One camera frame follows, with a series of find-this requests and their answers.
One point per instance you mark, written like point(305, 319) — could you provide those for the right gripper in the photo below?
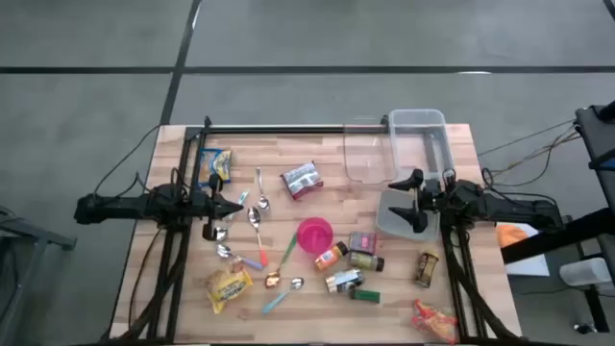
point(432, 202)

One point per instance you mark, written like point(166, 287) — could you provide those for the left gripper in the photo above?
point(206, 206)

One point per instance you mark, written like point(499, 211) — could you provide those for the pink lidded jar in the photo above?
point(362, 242)

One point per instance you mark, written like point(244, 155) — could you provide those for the brown jar yellow lid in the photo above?
point(426, 269)

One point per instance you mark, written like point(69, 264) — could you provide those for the green lidded spice jar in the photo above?
point(365, 261)

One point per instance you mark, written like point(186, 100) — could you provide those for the wooden spoon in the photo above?
point(272, 280)

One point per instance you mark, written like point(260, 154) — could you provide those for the orange spice bottle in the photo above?
point(329, 258)

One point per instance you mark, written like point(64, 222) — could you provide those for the green black spice box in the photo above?
point(367, 296)

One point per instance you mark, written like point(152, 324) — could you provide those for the furikake jar beige lid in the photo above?
point(343, 280)

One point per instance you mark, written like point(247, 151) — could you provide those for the orange red snack packet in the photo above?
point(435, 321)

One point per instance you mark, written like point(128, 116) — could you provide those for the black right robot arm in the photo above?
point(504, 206)

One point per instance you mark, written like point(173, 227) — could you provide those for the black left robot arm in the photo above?
point(125, 207)

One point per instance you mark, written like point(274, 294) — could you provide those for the grey plastic tray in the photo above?
point(399, 227)

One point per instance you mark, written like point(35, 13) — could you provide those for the deep clear plastic bin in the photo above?
point(418, 144)

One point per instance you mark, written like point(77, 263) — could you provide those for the shallow clear plastic tray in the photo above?
point(367, 158)

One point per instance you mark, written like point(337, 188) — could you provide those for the pink plastic bowl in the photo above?
point(314, 235)

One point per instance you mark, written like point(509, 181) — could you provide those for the orange object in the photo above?
point(510, 235)

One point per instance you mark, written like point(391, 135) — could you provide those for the white paper sheet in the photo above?
point(528, 264)

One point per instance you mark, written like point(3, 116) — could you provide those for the black diagonal beam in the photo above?
point(552, 235)

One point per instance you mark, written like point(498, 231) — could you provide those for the white rounded plastic part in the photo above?
point(583, 272)

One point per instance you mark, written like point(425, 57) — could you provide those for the dark grey cart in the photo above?
point(596, 139)

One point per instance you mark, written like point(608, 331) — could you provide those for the grey metal stand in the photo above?
point(33, 235)

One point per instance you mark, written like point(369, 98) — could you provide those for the black caster wheel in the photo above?
point(583, 328)

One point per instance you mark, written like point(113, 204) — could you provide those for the black aluminium table frame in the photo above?
point(288, 130)

